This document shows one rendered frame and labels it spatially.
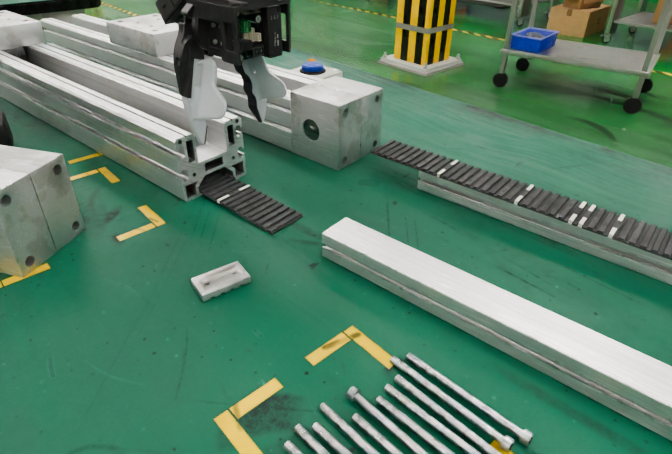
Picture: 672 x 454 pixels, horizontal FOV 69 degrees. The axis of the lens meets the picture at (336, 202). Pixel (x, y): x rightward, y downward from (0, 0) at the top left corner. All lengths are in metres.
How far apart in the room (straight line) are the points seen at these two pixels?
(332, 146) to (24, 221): 0.37
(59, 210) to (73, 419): 0.24
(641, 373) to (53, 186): 0.55
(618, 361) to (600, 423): 0.05
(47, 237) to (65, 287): 0.07
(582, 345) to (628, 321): 0.10
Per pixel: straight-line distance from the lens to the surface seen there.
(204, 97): 0.53
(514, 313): 0.44
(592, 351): 0.44
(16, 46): 1.12
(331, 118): 0.66
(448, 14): 4.06
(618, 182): 0.77
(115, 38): 1.06
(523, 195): 0.61
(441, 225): 0.59
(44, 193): 0.57
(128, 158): 0.72
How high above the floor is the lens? 1.10
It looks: 31 degrees down
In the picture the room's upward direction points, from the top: 1 degrees clockwise
